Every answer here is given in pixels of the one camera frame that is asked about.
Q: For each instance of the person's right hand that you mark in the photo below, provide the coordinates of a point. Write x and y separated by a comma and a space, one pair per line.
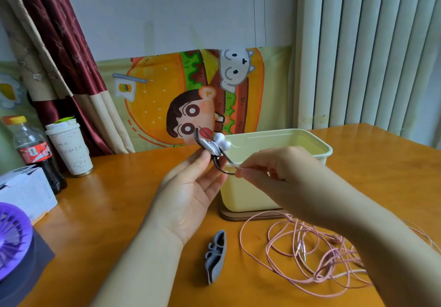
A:
296, 182

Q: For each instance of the person's left hand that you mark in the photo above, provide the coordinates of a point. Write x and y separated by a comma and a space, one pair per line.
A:
184, 207

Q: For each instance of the person's right thumb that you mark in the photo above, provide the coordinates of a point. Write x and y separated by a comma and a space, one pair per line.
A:
253, 177

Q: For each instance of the person's left thumb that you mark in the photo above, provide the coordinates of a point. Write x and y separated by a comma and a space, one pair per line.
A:
184, 166

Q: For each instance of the person's right forearm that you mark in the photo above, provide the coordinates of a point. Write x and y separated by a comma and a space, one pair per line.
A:
389, 248

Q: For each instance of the person's left forearm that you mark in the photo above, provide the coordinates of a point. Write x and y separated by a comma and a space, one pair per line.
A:
141, 272

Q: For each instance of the pale yellow plastic bin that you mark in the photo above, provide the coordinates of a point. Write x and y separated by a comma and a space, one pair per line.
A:
241, 196

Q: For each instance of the cartoon burger print cloth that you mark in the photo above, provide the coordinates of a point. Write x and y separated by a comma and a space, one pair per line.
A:
155, 86

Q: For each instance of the white paper cup green lid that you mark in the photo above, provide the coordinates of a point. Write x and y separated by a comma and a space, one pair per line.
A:
72, 151

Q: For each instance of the cola bottle with yellow cap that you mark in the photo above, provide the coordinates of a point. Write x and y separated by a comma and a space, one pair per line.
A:
34, 151

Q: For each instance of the white cardboard box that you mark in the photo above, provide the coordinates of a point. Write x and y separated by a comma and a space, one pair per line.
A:
24, 193

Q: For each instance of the dark blue fan base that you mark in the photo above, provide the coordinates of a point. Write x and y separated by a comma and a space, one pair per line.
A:
38, 258

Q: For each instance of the purple handheld fan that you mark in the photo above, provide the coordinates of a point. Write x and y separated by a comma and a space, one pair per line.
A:
13, 238

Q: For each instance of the maroon and beige curtain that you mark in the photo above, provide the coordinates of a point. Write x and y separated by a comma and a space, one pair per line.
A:
51, 24

